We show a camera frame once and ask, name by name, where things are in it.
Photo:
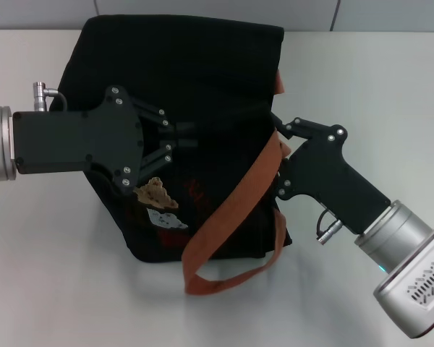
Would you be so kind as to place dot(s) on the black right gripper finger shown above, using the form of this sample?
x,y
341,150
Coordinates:
x,y
300,126

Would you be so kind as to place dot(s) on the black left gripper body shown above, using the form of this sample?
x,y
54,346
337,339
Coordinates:
x,y
76,141

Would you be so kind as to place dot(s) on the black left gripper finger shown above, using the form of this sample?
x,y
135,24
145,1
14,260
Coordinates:
x,y
159,117
162,159

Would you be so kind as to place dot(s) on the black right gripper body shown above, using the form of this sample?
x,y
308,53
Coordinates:
x,y
325,173

